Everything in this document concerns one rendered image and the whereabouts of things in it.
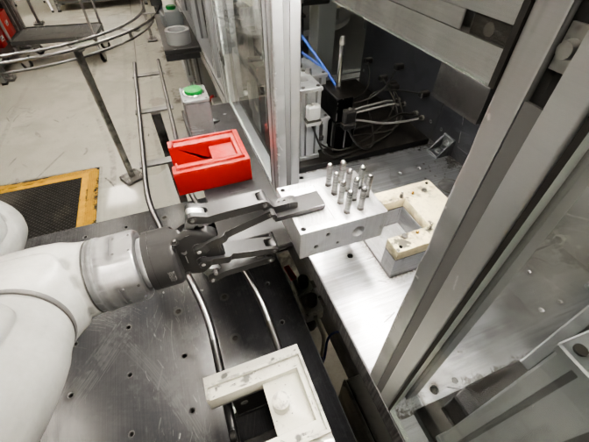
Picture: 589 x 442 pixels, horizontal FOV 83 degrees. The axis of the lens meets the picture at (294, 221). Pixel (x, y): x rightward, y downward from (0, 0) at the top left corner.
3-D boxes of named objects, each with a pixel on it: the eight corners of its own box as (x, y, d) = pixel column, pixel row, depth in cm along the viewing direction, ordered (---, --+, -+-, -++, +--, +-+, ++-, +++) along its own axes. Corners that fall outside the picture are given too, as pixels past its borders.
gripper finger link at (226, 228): (193, 236, 44) (188, 230, 43) (269, 199, 44) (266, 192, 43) (197, 258, 41) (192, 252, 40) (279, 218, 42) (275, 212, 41)
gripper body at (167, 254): (160, 304, 42) (231, 281, 44) (136, 264, 36) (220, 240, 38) (156, 260, 47) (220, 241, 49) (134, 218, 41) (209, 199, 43)
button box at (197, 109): (188, 131, 86) (177, 86, 77) (218, 126, 87) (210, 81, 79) (193, 147, 80) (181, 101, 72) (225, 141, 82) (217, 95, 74)
